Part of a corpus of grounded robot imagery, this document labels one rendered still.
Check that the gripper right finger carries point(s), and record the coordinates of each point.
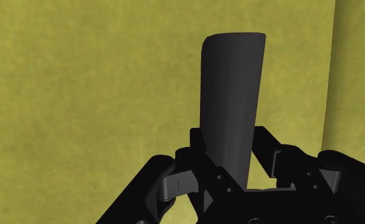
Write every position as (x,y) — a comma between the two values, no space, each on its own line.
(297,167)

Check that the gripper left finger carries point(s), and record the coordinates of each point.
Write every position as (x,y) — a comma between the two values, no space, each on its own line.
(182,161)

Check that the dark grey rounded slab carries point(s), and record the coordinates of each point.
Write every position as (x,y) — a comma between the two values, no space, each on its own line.
(228,105)

